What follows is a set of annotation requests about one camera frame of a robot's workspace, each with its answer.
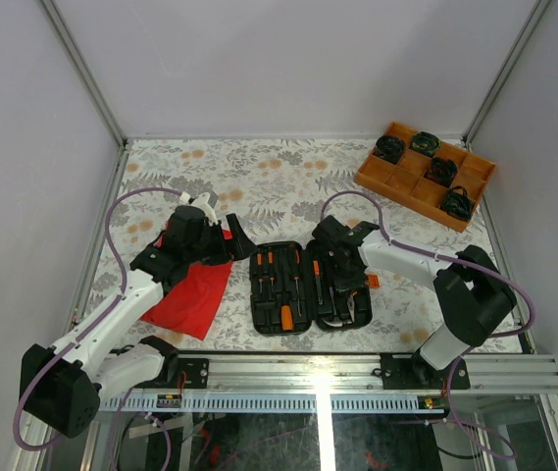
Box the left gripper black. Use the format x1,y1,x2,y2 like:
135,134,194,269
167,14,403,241
187,214,259,267

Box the thin black precision screwdriver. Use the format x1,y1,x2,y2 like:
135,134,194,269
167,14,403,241
256,252,263,298

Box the small orange precision screwdriver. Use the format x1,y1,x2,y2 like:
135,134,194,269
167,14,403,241
312,259,324,305

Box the small black orange screwdriver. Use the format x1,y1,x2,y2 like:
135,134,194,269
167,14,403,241
267,250,276,298

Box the black orange screwdriver large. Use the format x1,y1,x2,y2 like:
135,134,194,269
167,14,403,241
289,245,302,317

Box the black plastic tool case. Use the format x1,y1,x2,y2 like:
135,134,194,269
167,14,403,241
249,239,373,337

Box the small hammer black grip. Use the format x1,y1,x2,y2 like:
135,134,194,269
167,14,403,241
318,286,354,329

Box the orange handled pliers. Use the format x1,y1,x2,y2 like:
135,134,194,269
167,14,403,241
345,290,357,324

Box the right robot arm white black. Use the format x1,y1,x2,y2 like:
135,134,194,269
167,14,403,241
312,216,517,388

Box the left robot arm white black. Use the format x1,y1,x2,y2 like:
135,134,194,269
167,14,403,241
18,205,257,438

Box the red cloth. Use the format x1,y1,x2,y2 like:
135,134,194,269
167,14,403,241
139,230,234,341

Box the orange wooden divided tray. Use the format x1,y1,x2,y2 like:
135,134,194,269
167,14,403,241
354,122,497,233

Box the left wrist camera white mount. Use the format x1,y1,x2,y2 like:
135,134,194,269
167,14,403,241
179,190,219,226

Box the rolled dark strap top-left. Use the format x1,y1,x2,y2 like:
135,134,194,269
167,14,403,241
375,134,406,162

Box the rolled green strap right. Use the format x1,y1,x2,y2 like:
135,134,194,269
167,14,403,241
438,185,477,220

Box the rolled green strap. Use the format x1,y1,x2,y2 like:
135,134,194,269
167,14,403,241
409,131,441,157
438,185,477,220

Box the rolled dark strap middle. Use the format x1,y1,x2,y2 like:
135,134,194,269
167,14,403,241
424,156,459,185

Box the rolled green strap top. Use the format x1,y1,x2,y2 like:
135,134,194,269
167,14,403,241
409,131,441,157

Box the aluminium frame rail front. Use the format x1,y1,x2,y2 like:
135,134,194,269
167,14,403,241
74,353,558,421

